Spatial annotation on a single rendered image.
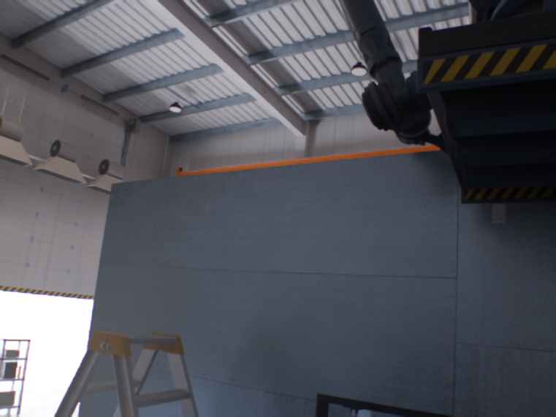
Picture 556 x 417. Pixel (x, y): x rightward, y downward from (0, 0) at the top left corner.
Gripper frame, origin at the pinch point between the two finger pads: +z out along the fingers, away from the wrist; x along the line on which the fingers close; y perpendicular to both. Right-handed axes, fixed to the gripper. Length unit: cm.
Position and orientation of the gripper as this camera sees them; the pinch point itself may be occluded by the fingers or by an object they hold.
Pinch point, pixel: (423, 136)
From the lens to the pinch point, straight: 197.1
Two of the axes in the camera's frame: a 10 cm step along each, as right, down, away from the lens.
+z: 5.2, 2.1, 8.3
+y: 7.5, 3.6, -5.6
